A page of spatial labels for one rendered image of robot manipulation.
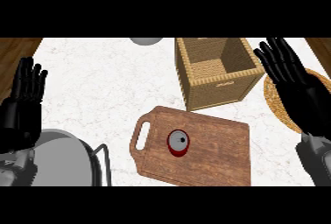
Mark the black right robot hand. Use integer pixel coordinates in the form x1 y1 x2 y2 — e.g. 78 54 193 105
253 37 331 138

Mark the round woven placemat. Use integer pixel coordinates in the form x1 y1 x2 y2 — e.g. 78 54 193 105
263 68 331 135

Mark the brown wooden cutting board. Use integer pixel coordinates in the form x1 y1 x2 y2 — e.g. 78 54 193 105
128 105 253 187

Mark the tall wicker basket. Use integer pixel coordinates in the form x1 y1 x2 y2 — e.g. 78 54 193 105
173 37 266 112

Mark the grey pot with black handle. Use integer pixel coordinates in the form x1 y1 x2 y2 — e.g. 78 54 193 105
25 129 112 187

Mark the grey round object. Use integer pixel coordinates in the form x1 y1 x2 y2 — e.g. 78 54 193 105
128 37 164 46

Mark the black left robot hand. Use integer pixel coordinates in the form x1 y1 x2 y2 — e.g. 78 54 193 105
0 56 49 155

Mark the red can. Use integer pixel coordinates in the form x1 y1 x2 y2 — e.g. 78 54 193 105
165 129 192 158

